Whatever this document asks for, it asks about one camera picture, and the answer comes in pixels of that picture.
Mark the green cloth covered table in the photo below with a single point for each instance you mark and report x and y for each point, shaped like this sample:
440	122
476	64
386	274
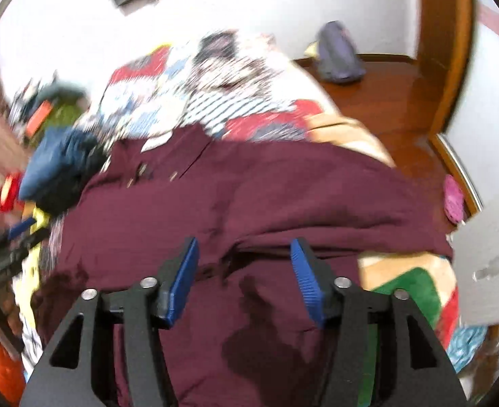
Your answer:
67	114

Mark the pink slipper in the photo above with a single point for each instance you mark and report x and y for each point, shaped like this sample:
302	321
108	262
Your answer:
453	199

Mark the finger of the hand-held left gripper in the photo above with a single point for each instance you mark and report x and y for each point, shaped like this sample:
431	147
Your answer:
23	225

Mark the maroon garment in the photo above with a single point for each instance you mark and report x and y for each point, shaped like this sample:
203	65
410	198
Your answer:
253	195

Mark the grey pillow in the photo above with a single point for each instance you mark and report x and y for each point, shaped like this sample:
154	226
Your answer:
338	55

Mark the dark blue garment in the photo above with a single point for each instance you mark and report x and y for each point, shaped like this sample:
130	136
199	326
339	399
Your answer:
59	157

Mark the patchwork bedspread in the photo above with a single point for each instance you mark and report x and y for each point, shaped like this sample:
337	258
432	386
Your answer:
148	93

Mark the red flower plush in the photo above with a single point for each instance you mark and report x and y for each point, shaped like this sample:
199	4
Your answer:
10	190

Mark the yellow garment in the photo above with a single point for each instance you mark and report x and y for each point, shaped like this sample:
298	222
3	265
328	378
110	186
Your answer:
31	271

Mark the orange box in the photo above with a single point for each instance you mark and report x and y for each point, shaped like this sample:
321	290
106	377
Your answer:
37	118

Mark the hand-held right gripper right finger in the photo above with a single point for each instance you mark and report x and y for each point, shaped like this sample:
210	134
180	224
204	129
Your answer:
306	280

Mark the yellow plush item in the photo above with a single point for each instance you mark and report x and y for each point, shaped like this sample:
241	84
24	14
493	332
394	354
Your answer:
312	49

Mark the pile of clutter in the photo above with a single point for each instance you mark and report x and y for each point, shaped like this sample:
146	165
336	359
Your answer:
50	89

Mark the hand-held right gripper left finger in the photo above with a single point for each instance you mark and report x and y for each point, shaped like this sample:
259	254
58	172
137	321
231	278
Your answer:
181	280

